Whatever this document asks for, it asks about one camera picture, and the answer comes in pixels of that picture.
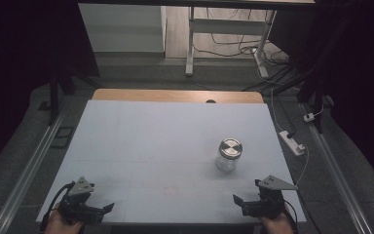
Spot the wooden table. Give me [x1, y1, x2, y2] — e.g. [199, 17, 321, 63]
[92, 88, 265, 104]

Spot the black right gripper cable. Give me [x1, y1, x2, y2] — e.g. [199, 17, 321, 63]
[283, 199, 300, 234]

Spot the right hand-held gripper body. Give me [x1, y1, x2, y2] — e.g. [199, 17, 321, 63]
[254, 175, 299, 219]

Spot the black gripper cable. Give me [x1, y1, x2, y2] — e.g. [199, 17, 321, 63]
[39, 181, 76, 234]
[283, 199, 300, 234]

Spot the white power strip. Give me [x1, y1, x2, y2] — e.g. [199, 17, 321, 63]
[279, 130, 306, 157]

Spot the black curtain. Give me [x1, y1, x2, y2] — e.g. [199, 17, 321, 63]
[269, 0, 374, 196]
[0, 0, 100, 178]

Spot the clear glass jar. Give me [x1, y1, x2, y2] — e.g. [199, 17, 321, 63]
[214, 150, 242, 174]

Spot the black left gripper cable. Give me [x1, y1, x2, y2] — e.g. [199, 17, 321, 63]
[39, 181, 76, 234]

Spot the person's right hand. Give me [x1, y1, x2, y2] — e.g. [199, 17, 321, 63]
[259, 210, 295, 234]

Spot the white cabinet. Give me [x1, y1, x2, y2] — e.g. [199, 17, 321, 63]
[77, 3, 168, 53]

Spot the aluminium floor rail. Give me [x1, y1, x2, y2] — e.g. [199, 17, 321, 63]
[0, 97, 71, 234]
[300, 103, 373, 234]

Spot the white desk frame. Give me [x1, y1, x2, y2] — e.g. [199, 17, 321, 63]
[184, 6, 278, 79]

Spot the white table cover sheet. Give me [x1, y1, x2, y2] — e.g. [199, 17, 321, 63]
[36, 99, 307, 225]

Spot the round silver metal jar lid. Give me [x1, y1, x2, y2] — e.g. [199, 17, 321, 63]
[218, 137, 243, 160]

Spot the black rectangular floor plate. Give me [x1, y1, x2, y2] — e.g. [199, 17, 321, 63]
[51, 126, 76, 150]

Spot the tangle of black floor cables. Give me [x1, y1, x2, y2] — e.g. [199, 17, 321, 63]
[193, 8, 290, 67]

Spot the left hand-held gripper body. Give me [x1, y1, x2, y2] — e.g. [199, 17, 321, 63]
[58, 176, 105, 225]

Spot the thin white cable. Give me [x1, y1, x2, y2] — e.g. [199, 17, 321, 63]
[295, 144, 310, 187]

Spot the black metal stand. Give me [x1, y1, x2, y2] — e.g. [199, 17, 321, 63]
[262, 58, 326, 135]
[38, 64, 101, 127]

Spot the person's left hand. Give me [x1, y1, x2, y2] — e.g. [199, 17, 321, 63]
[43, 204, 84, 234]

